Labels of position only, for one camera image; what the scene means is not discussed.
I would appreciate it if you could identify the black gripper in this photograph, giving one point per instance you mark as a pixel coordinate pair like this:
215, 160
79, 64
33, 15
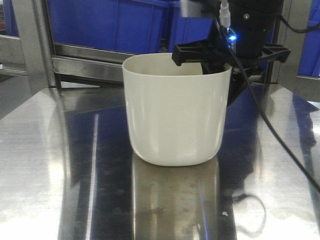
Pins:
245, 41

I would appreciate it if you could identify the white plastic bin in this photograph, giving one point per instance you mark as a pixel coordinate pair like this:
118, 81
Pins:
175, 114

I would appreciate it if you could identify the blue plastic bin at right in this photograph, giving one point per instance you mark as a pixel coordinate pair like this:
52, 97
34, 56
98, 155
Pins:
184, 30

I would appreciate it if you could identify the large blue plastic bin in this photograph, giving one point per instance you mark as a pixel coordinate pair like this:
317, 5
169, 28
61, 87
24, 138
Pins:
129, 26

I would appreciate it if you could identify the white usb plug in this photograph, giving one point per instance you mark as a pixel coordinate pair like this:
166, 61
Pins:
224, 14

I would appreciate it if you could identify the steel shelf rail frame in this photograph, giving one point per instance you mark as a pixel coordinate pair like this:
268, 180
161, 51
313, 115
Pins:
87, 64

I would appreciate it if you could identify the steel shelf upright post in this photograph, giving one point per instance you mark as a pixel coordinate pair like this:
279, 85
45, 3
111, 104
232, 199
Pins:
35, 34

